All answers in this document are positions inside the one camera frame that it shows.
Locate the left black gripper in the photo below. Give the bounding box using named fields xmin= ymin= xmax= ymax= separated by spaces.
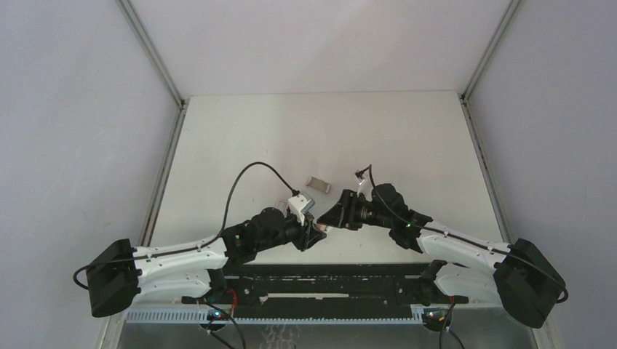
xmin=255 ymin=209 xmax=325 ymax=252

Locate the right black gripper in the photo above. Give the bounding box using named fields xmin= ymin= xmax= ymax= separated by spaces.
xmin=317 ymin=190 xmax=393 ymax=231

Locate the red white staple box sleeve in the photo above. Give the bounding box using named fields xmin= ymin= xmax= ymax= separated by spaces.
xmin=274 ymin=199 xmax=289 ymax=214

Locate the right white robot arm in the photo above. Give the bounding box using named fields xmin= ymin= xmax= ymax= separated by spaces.
xmin=317 ymin=183 xmax=568 ymax=329

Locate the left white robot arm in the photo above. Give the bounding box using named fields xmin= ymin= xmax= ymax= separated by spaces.
xmin=84 ymin=207 xmax=327 ymax=318

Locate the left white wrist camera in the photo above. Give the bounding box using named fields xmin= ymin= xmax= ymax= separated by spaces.
xmin=287 ymin=191 xmax=315 ymax=226

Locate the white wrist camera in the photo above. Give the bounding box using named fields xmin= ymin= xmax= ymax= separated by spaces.
xmin=287 ymin=191 xmax=315 ymax=226
xmin=354 ymin=169 xmax=370 ymax=193

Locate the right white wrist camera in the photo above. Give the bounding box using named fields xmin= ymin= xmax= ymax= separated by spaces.
xmin=354 ymin=169 xmax=370 ymax=193

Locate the left black camera cable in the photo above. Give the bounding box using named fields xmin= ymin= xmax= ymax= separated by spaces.
xmin=72 ymin=161 xmax=300 ymax=291

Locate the black front mounting rail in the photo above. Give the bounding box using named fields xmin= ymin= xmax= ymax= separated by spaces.
xmin=180 ymin=260 xmax=471 ymax=321

